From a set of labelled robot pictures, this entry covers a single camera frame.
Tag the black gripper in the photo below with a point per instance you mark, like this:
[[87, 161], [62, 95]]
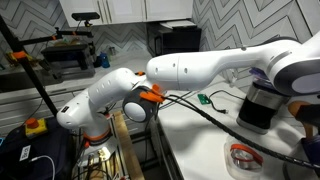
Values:
[[310, 116]]

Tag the blue transparent lid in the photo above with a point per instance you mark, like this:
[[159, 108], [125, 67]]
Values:
[[313, 150]]

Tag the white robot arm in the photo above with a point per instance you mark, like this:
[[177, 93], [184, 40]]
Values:
[[200, 68]]

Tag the brown wooden utensil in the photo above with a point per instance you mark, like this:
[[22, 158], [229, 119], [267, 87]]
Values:
[[297, 108]]

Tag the black coffee maker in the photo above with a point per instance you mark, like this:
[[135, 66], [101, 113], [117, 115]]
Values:
[[260, 106]]

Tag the green circuit board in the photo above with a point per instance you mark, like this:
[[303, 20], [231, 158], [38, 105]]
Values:
[[203, 99]]

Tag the black microwave oven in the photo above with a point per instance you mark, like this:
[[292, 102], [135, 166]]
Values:
[[173, 41]]

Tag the white paper sheet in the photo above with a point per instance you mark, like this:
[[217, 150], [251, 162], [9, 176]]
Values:
[[178, 24]]

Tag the wooden board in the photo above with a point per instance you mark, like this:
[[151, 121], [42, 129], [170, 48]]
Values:
[[128, 150]]

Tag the small metal cup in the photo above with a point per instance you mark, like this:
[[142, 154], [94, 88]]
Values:
[[112, 51]]

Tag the white power strip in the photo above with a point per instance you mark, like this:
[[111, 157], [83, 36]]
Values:
[[104, 154]]

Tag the white upper cabinet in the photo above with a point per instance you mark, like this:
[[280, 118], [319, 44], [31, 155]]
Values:
[[126, 10]]

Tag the blue bottle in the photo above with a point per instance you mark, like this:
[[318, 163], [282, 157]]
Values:
[[104, 60]]

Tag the black toaster oven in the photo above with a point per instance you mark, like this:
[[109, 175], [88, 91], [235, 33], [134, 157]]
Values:
[[66, 61]]

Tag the black equipment case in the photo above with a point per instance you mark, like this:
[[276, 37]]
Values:
[[50, 150]]

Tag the yellow emergency stop button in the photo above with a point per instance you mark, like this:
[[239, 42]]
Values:
[[35, 127]]

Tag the black stand pole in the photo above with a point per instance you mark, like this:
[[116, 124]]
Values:
[[33, 80]]

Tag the black camera on stand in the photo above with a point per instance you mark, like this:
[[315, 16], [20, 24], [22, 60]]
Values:
[[85, 16]]

